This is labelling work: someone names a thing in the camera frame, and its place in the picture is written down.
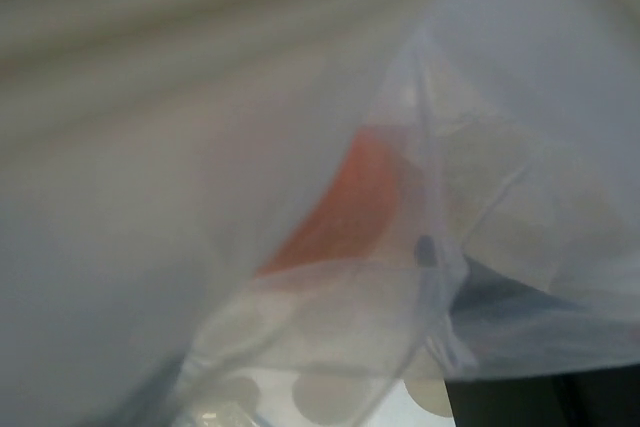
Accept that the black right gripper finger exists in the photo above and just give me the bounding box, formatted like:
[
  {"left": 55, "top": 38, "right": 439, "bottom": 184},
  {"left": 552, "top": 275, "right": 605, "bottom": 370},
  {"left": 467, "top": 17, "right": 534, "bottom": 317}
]
[{"left": 445, "top": 258, "right": 639, "bottom": 426}]

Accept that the orange toy fruit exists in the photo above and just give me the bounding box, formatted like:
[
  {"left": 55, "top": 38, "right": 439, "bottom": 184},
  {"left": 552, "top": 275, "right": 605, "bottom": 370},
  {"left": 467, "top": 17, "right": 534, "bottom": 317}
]
[{"left": 256, "top": 125, "right": 426, "bottom": 277}]

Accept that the clear polka dot zip bag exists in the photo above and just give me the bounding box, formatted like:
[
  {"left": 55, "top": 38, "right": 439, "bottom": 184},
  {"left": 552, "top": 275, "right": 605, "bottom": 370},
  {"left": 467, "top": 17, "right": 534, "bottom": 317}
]
[{"left": 1, "top": 0, "right": 639, "bottom": 426}]

